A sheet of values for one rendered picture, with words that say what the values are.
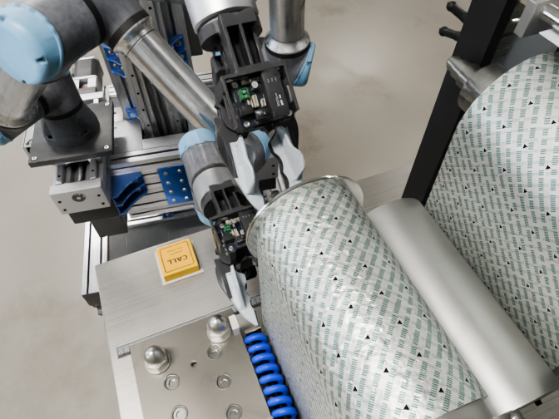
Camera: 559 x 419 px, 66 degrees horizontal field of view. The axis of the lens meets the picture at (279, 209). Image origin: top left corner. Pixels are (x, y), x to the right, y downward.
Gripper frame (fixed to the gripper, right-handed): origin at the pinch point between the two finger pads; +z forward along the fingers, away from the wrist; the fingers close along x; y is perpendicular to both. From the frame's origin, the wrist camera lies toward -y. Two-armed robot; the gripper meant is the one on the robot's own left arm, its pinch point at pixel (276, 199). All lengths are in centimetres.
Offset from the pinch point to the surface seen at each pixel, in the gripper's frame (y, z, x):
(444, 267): 7.9, 12.6, 14.4
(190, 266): -35.4, 9.4, -12.2
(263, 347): -10.7, 20.6, -5.8
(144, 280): -38.4, 9.5, -21.4
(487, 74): 8.4, -6.8, 25.7
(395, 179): -41, 6, 39
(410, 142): -163, 1, 121
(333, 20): -249, -100, 140
